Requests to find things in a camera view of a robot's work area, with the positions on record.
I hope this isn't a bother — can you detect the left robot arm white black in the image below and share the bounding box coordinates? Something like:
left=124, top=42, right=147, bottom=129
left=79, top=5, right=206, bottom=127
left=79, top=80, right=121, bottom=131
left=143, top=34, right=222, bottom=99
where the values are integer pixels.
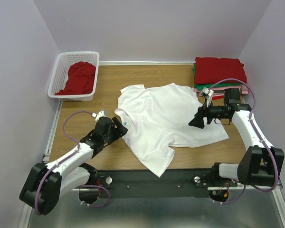
left=19, top=116, right=128, bottom=216

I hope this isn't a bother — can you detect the white plastic laundry basket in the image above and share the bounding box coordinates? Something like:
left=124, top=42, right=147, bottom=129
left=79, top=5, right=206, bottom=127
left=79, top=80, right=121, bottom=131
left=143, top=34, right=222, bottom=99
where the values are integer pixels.
left=47, top=51, right=100, bottom=102

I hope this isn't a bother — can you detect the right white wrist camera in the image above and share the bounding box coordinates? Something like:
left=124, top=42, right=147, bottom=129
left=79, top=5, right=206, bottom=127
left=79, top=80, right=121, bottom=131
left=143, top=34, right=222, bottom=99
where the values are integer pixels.
left=200, top=87, right=214, bottom=107

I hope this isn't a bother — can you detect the aluminium frame rail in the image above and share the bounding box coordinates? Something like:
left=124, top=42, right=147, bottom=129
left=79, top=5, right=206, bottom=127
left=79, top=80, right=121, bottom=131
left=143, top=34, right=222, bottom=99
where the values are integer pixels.
left=17, top=102, right=64, bottom=228

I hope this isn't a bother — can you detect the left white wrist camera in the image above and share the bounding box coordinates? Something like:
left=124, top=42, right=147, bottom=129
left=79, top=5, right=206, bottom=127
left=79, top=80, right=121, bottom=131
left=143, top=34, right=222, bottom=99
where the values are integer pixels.
left=91, top=109, right=107, bottom=122

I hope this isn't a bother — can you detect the folded pink t-shirt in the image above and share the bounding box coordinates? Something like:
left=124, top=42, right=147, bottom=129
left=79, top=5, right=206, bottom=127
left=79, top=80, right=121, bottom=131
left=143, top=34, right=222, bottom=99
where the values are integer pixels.
left=193, top=83, right=248, bottom=100

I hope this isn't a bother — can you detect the folded green t-shirt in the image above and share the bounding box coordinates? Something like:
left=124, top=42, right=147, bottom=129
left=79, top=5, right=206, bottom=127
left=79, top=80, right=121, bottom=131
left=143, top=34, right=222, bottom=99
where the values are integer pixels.
left=192, top=63, right=229, bottom=90

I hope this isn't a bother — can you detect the crumpled dark red t-shirt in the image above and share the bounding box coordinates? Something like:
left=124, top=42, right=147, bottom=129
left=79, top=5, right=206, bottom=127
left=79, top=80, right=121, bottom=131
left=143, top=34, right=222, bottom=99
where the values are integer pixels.
left=55, top=61, right=96, bottom=95

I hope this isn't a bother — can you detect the folded dark red t-shirt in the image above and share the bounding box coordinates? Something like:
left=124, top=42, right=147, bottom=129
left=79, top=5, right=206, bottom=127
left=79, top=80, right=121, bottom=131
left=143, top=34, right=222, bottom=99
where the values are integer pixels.
left=194, top=57, right=247, bottom=84

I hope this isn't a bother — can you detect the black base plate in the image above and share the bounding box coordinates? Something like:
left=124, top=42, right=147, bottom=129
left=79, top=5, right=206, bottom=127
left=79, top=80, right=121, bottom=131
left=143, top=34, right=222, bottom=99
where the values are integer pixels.
left=79, top=168, right=236, bottom=203

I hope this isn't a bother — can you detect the white t-shirt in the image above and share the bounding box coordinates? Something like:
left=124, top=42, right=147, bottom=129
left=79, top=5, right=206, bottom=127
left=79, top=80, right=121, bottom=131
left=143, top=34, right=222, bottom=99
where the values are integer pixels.
left=115, top=83, right=228, bottom=177

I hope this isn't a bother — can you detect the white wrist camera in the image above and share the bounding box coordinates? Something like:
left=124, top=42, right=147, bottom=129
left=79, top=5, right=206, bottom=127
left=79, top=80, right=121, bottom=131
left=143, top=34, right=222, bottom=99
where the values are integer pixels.
left=200, top=87, right=214, bottom=107
left=91, top=109, right=107, bottom=122

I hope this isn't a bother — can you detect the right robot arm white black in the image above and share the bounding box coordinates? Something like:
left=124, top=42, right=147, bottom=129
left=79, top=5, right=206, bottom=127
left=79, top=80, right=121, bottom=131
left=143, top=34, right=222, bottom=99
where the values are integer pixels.
left=189, top=88, right=285, bottom=192

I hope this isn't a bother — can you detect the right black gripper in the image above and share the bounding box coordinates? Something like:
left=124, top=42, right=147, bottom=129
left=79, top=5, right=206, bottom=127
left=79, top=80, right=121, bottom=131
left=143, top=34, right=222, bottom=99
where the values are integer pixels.
left=188, top=98, right=228, bottom=128

